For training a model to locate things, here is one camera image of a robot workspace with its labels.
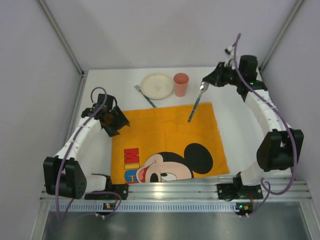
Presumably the spoon with teal handle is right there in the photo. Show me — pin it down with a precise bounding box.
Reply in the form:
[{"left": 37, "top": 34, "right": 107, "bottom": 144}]
[{"left": 187, "top": 81, "right": 209, "bottom": 123}]

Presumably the fork with teal handle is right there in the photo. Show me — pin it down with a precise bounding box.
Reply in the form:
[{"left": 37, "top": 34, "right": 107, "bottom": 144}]
[{"left": 134, "top": 85, "right": 156, "bottom": 108}]

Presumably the orange cartoon print cloth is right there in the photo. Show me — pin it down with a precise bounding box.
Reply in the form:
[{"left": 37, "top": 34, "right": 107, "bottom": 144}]
[{"left": 111, "top": 102, "right": 229, "bottom": 184}]

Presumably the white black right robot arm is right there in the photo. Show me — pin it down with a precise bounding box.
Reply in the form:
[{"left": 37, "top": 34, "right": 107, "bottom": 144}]
[{"left": 199, "top": 55, "right": 304, "bottom": 191}]

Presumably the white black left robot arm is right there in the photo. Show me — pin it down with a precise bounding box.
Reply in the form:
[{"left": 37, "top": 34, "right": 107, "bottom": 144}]
[{"left": 43, "top": 93, "right": 130, "bottom": 199}]

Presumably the pink plastic cup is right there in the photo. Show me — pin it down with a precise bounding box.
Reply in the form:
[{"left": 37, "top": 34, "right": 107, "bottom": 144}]
[{"left": 173, "top": 72, "right": 190, "bottom": 97}]

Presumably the cream round plate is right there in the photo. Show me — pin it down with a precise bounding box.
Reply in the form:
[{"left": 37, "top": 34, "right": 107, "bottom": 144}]
[{"left": 140, "top": 73, "right": 174, "bottom": 100}]

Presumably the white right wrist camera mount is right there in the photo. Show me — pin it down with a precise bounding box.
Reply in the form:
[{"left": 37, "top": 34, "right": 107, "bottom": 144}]
[{"left": 224, "top": 45, "right": 235, "bottom": 68}]

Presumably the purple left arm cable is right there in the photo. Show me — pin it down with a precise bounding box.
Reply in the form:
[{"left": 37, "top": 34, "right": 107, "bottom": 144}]
[{"left": 56, "top": 86, "right": 123, "bottom": 222}]

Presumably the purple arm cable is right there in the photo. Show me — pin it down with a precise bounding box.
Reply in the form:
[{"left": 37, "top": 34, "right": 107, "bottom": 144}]
[
  {"left": 231, "top": 33, "right": 299, "bottom": 217},
  {"left": 56, "top": 86, "right": 123, "bottom": 222}
]

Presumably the left aluminium frame post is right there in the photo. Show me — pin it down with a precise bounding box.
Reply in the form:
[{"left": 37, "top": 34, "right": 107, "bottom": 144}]
[{"left": 36, "top": 0, "right": 86, "bottom": 76}]

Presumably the aluminium frame post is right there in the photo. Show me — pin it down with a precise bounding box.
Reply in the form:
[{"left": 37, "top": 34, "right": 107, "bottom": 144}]
[
  {"left": 36, "top": 0, "right": 86, "bottom": 76},
  {"left": 258, "top": 0, "right": 306, "bottom": 73}
]

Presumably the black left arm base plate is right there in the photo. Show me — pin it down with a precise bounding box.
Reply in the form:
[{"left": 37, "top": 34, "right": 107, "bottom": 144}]
[{"left": 84, "top": 183, "right": 130, "bottom": 201}]

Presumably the perforated grey cable duct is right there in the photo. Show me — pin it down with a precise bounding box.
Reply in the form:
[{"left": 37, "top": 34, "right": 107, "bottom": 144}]
[{"left": 59, "top": 201, "right": 252, "bottom": 213}]

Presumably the right aluminium frame post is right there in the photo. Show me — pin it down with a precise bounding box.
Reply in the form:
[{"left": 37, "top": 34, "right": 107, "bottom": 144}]
[{"left": 258, "top": 0, "right": 306, "bottom": 73}]

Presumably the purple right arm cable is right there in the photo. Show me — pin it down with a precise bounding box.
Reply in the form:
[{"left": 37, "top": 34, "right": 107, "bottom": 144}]
[{"left": 231, "top": 33, "right": 299, "bottom": 217}]

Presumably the aluminium mounting rail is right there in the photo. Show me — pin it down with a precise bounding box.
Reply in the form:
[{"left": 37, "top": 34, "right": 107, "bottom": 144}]
[{"left": 39, "top": 176, "right": 312, "bottom": 202}]

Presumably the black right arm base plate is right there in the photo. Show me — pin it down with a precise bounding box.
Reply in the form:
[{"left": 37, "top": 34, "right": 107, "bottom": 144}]
[{"left": 216, "top": 183, "right": 263, "bottom": 202}]

